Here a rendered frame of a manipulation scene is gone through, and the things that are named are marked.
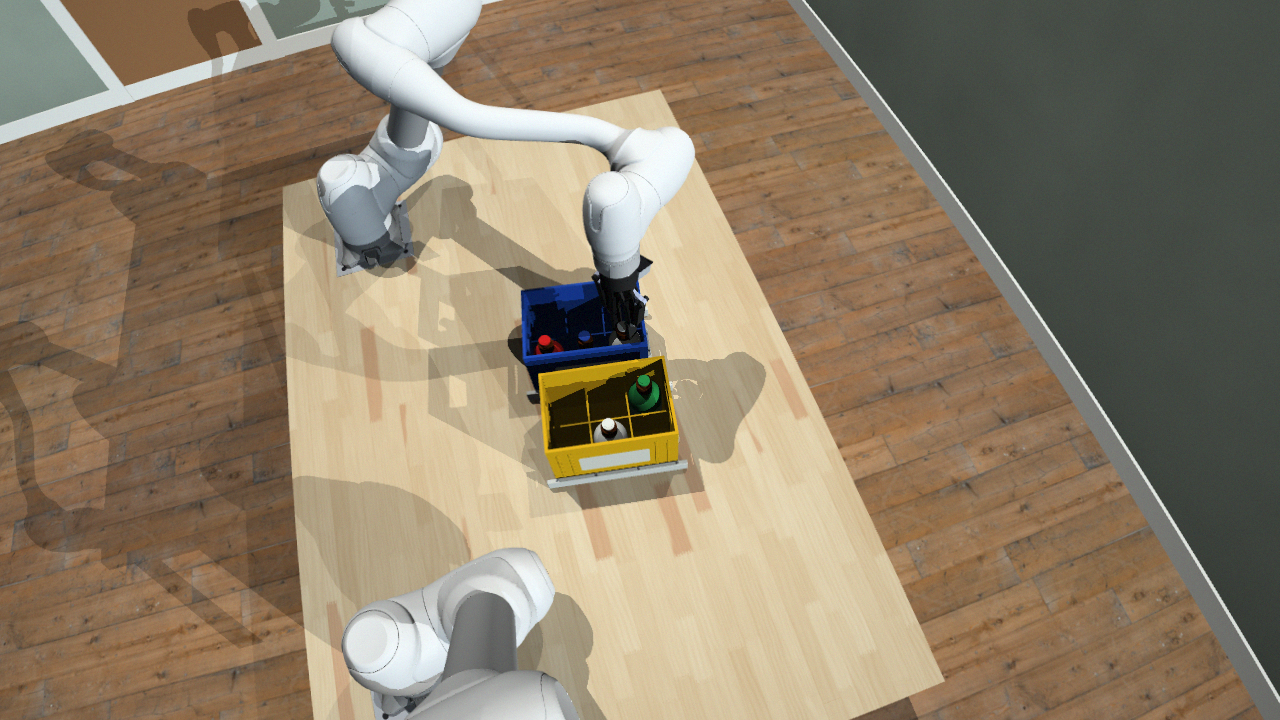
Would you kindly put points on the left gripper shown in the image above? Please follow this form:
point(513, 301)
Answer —
point(626, 289)

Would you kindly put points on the blue bottle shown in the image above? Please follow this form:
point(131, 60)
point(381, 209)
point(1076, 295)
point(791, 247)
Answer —
point(585, 340)

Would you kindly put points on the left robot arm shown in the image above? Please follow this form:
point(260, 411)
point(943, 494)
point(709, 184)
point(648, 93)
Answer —
point(383, 54)

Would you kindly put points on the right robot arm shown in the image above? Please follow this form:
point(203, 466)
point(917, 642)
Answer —
point(399, 645)

